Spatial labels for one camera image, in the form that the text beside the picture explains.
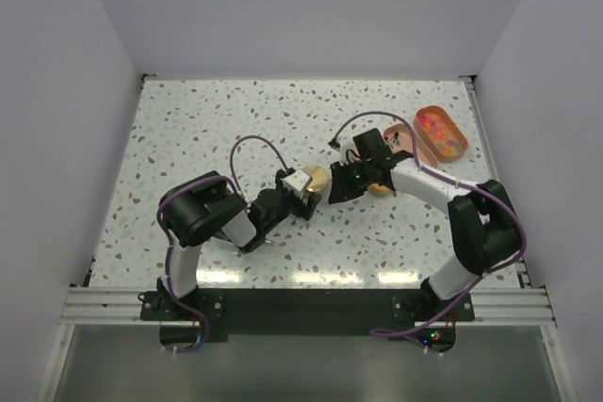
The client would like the aluminium frame rail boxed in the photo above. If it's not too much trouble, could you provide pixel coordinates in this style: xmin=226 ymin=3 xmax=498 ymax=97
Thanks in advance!
xmin=59 ymin=287 xmax=557 ymax=327

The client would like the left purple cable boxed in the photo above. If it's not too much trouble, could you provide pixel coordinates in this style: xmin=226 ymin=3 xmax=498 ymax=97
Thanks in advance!
xmin=156 ymin=135 xmax=296 ymax=299

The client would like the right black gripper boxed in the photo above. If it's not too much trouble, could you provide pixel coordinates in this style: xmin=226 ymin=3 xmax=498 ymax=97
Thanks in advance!
xmin=329 ymin=157 xmax=373 ymax=204

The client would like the pink tray of lollipops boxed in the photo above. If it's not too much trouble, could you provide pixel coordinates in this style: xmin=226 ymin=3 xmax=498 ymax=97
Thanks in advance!
xmin=383 ymin=123 xmax=438 ymax=168

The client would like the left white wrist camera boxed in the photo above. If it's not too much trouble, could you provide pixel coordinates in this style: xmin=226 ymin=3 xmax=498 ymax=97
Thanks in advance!
xmin=282 ymin=169 xmax=312 ymax=199

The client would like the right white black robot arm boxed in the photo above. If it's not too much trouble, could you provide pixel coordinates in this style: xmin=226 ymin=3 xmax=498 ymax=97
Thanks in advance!
xmin=328 ymin=128 xmax=525 ymax=320

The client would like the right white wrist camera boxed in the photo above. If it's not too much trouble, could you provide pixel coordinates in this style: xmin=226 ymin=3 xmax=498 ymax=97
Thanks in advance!
xmin=339 ymin=139 xmax=360 ymax=166

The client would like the round wooden jar lid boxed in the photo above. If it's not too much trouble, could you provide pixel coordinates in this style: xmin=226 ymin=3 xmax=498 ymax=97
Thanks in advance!
xmin=302 ymin=165 xmax=330 ymax=193

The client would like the orange tray of gummy candies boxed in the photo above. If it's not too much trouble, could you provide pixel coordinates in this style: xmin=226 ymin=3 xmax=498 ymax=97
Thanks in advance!
xmin=414 ymin=105 xmax=468 ymax=163

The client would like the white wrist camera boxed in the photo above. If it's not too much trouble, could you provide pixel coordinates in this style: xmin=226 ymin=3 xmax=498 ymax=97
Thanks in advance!
xmin=339 ymin=139 xmax=360 ymax=166
xmin=282 ymin=169 xmax=312 ymax=199

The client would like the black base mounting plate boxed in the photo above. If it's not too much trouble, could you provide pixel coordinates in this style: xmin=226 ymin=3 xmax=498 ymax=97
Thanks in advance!
xmin=138 ymin=287 xmax=475 ymax=350

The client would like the yellow tray of star candies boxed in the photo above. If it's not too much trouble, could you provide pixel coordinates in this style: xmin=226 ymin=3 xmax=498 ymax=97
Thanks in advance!
xmin=367 ymin=184 xmax=396 ymax=197

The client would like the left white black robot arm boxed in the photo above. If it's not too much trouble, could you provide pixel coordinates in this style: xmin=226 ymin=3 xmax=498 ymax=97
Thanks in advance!
xmin=156 ymin=169 xmax=322 ymax=319

